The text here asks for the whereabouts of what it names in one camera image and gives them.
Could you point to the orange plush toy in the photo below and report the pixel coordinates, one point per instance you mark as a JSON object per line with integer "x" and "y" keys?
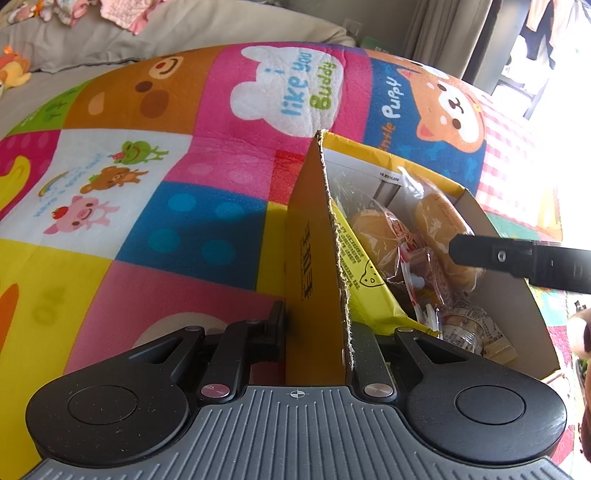
{"x": 13, "y": 69}

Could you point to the colourful printed play mat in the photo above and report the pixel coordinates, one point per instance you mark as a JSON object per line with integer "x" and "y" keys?
{"x": 138, "y": 207}

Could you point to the clear packet with white label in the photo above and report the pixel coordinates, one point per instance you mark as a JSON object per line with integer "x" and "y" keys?
{"x": 471, "y": 325}

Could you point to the yellow snack packet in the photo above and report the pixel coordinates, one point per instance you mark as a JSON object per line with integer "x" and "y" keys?
{"x": 369, "y": 288}

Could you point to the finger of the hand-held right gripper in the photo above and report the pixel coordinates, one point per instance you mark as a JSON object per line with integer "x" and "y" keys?
{"x": 498, "y": 256}

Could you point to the hanging clothes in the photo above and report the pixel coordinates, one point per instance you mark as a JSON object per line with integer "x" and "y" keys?
{"x": 554, "y": 27}

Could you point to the yellow cardboard shoe box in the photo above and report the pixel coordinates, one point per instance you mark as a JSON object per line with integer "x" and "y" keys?
{"x": 309, "y": 277}

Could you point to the pile of pink floral clothes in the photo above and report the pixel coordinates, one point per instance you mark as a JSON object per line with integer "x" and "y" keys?
{"x": 115, "y": 9}

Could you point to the grey curtain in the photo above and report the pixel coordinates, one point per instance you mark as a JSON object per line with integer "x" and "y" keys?
{"x": 461, "y": 37}

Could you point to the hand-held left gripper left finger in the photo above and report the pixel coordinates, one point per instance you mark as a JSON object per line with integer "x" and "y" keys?
{"x": 276, "y": 334}

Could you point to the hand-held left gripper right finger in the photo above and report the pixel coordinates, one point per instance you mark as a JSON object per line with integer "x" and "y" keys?
{"x": 364, "y": 353}

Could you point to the bun with red label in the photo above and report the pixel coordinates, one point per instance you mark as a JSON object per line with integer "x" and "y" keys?
{"x": 374, "y": 230}

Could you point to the person's right hand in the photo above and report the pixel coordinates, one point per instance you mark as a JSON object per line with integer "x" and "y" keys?
{"x": 577, "y": 332}

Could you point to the plain bun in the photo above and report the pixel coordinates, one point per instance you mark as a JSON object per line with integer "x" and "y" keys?
{"x": 434, "y": 217}

